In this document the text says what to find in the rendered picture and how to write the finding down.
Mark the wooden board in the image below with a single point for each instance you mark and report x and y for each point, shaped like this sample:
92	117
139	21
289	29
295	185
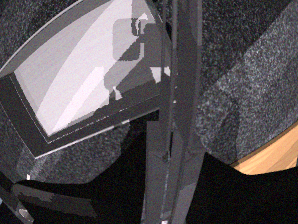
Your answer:
280	153

